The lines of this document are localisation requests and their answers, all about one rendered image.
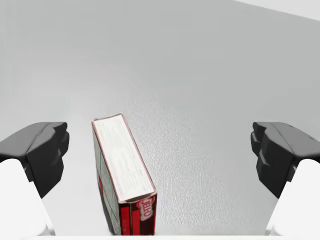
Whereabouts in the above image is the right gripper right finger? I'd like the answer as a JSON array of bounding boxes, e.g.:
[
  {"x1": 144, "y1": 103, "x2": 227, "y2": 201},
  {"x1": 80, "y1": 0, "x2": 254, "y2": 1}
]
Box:
[{"x1": 250, "y1": 121, "x2": 320, "y2": 237}]

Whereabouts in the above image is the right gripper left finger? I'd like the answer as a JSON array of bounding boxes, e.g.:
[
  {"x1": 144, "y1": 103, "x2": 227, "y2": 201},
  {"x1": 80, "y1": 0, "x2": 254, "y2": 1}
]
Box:
[{"x1": 0, "y1": 121, "x2": 71, "y2": 237}]

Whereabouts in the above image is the dark red and white carton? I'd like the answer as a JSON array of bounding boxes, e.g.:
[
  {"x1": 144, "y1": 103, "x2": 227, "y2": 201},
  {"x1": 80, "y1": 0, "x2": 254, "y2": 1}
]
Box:
[{"x1": 90, "y1": 112, "x2": 159, "y2": 237}]

